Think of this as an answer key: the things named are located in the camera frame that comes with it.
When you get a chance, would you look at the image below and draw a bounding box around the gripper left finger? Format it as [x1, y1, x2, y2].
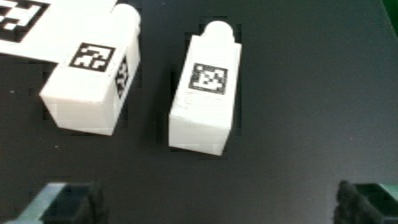
[5, 182, 105, 224]

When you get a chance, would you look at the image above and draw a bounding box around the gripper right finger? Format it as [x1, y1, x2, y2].
[334, 181, 398, 224]

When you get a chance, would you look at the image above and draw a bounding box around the white leg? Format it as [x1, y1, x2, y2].
[169, 21, 241, 156]
[39, 3, 140, 135]

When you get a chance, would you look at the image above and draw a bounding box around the white marker sheet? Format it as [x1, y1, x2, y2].
[0, 0, 121, 64]

